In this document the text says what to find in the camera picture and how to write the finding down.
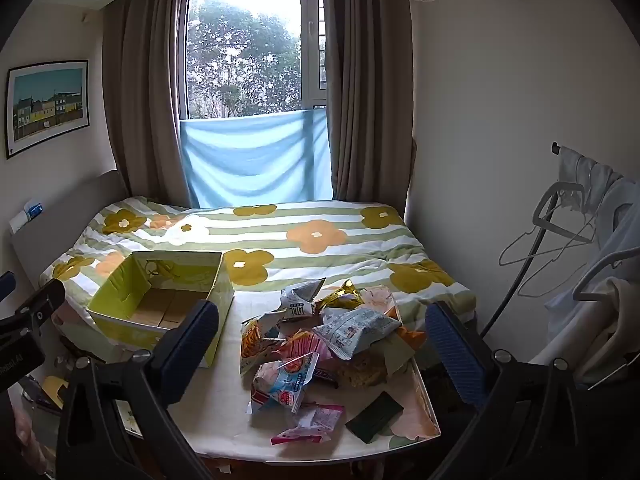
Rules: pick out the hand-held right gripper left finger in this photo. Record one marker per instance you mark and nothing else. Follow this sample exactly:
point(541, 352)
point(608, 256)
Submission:
point(187, 345)

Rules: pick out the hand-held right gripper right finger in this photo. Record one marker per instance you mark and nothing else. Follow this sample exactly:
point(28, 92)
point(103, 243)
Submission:
point(452, 355)

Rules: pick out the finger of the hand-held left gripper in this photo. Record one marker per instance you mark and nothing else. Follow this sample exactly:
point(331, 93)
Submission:
point(42, 302)
point(6, 285)

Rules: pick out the orange snack packet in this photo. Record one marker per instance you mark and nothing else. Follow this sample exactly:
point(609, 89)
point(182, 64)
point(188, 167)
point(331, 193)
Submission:
point(412, 337)

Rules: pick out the pale green snack packet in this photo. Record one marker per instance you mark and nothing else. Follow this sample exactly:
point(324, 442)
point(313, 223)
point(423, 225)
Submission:
point(397, 357)

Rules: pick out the orange striped snack bag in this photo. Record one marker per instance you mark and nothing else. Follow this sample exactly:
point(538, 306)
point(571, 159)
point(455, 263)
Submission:
point(255, 340)

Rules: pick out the green cardboard box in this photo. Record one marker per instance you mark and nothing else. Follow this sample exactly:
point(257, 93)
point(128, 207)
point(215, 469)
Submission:
point(125, 290)

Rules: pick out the pale clear snack packet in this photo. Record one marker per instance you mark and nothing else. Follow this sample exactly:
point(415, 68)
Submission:
point(382, 302)

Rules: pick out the brown cookie packet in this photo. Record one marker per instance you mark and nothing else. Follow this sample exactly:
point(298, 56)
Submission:
point(362, 370)

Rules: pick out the light blue orange snack bag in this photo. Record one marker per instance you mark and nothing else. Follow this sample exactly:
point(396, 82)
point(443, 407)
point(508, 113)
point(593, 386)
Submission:
point(280, 380)

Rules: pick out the white blue-print snack bag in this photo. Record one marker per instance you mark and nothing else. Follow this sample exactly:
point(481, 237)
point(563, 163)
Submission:
point(355, 332)

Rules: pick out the dark green packet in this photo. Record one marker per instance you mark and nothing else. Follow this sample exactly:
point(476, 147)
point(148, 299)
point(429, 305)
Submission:
point(372, 417)

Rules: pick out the large pink snack bag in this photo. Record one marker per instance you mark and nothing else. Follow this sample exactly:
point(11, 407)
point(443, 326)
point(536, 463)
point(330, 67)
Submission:
point(305, 345)

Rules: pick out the grey black-print snack bag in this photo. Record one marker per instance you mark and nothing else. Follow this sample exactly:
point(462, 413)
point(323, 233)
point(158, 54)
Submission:
point(300, 300)

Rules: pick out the gold foil wrapper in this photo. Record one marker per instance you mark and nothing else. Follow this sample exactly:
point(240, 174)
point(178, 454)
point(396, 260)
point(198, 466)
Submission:
point(340, 296)

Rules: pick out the brown chocolate bar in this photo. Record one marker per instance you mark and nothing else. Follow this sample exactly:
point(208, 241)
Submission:
point(325, 374)

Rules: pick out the small pink white packet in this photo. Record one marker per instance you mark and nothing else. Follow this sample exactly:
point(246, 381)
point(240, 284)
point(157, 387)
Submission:
point(310, 422)

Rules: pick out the yellow item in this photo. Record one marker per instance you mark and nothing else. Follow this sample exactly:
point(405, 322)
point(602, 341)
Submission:
point(55, 390)

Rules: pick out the small white item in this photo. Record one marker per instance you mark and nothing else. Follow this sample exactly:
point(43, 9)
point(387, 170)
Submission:
point(17, 222)

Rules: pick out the small blue item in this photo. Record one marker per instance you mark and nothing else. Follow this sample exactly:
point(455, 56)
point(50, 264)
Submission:
point(34, 210)

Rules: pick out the beige bed headboard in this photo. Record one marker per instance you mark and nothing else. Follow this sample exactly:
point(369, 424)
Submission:
point(65, 215)

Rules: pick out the black curved pole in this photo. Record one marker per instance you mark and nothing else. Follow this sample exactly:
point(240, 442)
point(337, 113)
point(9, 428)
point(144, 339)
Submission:
point(520, 275)

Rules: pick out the green striped flowered quilt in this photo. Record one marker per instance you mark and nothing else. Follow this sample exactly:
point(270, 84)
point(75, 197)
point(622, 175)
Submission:
point(320, 240)

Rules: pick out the pale blue white garment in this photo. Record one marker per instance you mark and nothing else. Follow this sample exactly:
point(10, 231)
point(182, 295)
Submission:
point(610, 270)

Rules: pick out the framed houses picture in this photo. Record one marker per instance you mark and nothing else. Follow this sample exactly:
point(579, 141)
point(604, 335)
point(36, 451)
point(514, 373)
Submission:
point(47, 105)

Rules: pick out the grey plastic hanger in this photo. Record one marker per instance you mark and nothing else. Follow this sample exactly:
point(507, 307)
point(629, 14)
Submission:
point(555, 195)

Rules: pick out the light blue cloth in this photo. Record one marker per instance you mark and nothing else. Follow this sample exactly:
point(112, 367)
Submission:
point(250, 160)

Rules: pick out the grey hanging garment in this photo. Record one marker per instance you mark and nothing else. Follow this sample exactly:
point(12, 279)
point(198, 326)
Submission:
point(585, 175)

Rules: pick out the brown curtain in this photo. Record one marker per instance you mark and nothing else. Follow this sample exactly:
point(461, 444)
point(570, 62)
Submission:
point(370, 90)
point(142, 95)

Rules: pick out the black clothes rack bar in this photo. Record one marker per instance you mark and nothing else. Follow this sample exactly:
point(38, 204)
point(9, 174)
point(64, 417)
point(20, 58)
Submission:
point(556, 149)

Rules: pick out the white framed window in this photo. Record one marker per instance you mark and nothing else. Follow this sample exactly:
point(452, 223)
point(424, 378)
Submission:
point(245, 45)

